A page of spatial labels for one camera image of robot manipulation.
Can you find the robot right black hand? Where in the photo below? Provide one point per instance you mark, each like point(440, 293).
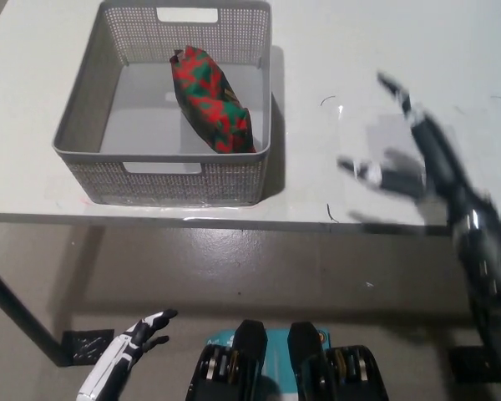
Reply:
point(476, 234)

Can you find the robot left white black hand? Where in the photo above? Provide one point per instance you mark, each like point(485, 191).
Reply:
point(121, 355)

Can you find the red green coffee bean bag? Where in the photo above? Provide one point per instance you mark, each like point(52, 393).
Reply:
point(209, 104)

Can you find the black floor tape patch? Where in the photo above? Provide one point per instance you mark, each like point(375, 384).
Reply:
point(87, 346)
point(465, 363)

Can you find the black table leg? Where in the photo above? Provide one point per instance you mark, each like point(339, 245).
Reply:
point(21, 311)

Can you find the robot left black body block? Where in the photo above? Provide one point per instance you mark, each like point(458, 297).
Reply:
point(248, 346)

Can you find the robot black body block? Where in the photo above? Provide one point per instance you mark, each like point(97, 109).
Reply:
point(248, 346)
point(309, 355)

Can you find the robot right black body block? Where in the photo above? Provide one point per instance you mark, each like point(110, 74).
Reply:
point(309, 355)

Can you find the grey perforated plastic basket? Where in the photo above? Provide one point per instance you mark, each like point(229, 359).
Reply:
point(142, 108)

